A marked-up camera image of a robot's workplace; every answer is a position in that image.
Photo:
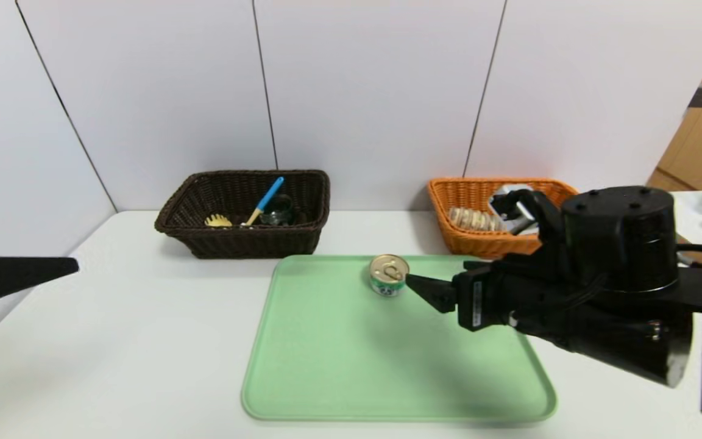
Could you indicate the dark brown wicker basket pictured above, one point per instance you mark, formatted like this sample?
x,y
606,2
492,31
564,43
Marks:
x,y
235,241

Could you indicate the glass cup with black sleeve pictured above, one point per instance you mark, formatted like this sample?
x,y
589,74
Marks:
x,y
278,212

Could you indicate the grey box on cabinet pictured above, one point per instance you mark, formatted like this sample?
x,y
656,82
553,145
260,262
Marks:
x,y
701,96

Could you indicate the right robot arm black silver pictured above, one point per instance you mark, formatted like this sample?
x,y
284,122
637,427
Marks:
x,y
625,274

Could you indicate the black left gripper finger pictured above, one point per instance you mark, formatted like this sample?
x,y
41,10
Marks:
x,y
10,274

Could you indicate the orange wicker basket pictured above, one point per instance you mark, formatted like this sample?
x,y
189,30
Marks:
x,y
473,241

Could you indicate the tin can with green label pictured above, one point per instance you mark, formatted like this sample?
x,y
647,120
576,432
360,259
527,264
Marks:
x,y
389,274

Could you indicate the light green plastic tray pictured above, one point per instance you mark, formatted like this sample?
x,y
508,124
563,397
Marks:
x,y
339,353

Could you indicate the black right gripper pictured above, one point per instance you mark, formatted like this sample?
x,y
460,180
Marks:
x,y
475,297

